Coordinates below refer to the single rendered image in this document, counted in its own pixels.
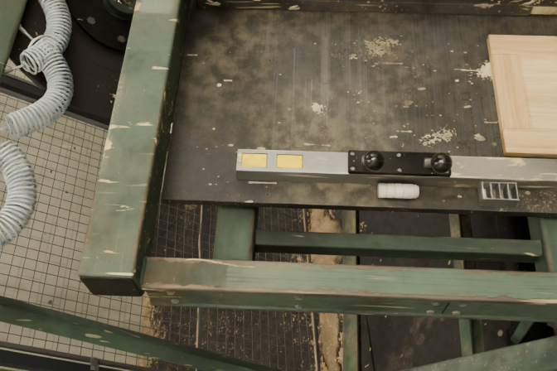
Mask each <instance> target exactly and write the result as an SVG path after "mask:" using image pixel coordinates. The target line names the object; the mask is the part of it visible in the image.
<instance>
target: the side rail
mask: <svg viewBox="0 0 557 371"><path fill-rule="evenodd" d="M146 259H147V261H146V267H145V273H144V278H143V284H142V285H141V288H142V290H145V292H146V293H147V294H148V296H149V298H150V303H151V305H152V306H177V307H197V308H217V309H237V310H257V311H296V312H316V313H335V314H355V315H375V316H413V317H433V318H453V319H473V320H512V321H532V322H551V323H557V272H522V271H500V270H479V269H457V268H436V267H394V266H373V265H351V264H330V263H288V262H266V261H245V260H224V259H203V258H160V257H146Z"/></svg>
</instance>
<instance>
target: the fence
mask: <svg viewBox="0 0 557 371"><path fill-rule="evenodd" d="M243 153H245V154H267V155H268V160H267V167H255V166H241V163H242V154H243ZM278 155H296V156H303V164H302V168H280V167H277V156H278ZM450 157H451V158H452V161H453V165H452V167H451V172H452V175H451V176H450V177H441V176H392V175H367V174H349V173H348V152H305V151H279V150H252V149H238V154H237V162H236V175H237V180H248V181H296V182H321V183H346V184H371V185H377V184H378V183H401V184H413V185H417V186H443V187H467V188H478V186H479V184H480V182H481V181H487V182H512V183H517V184H516V185H517V190H557V159H537V158H510V157H460V156H450Z"/></svg>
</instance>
